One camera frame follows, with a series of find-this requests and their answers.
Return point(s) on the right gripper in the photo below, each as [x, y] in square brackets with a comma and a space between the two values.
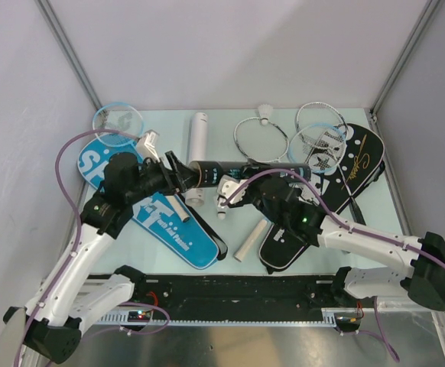
[252, 185]

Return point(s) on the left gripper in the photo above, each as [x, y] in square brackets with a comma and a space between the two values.
[170, 182]

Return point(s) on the black shuttlecock tube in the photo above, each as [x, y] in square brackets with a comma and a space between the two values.
[211, 172]

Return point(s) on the white shuttlecock tube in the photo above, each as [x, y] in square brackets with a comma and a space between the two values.
[198, 130]

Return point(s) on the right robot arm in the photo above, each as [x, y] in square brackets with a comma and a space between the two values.
[409, 265]

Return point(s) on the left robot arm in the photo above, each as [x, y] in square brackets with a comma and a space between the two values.
[54, 321]

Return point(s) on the light green table mat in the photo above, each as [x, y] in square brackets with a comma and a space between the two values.
[137, 248]

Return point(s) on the white racket centre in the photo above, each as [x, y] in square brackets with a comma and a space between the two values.
[261, 143]

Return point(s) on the white racket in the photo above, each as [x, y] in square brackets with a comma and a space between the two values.
[261, 143]
[320, 141]

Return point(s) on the blue racket cover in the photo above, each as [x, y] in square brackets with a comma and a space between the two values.
[193, 241]

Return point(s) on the shuttlecock at table centre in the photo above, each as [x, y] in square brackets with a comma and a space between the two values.
[221, 208]

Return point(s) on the shuttlecock at back right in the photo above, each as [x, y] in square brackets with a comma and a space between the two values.
[265, 111]

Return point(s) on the black racket cover front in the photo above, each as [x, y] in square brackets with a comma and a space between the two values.
[290, 236]

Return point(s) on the white racket right rear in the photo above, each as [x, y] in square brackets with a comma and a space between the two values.
[320, 141]

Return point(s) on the light blue racket left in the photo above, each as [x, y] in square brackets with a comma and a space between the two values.
[118, 124]

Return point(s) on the black racket cover gold script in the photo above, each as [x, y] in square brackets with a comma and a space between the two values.
[363, 161]

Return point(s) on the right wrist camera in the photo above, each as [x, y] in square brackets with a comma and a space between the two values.
[226, 191]

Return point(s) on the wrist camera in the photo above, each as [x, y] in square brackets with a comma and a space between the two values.
[226, 191]
[146, 145]

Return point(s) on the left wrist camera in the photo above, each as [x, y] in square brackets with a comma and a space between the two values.
[146, 145]

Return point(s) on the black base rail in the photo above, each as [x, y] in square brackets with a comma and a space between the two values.
[240, 298]

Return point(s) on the left aluminium frame post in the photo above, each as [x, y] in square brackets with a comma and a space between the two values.
[66, 46]

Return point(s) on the aluminium frame post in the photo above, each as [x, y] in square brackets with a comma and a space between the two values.
[66, 46]
[413, 41]

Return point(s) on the right aluminium frame post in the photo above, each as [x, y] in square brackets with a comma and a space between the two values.
[413, 41]

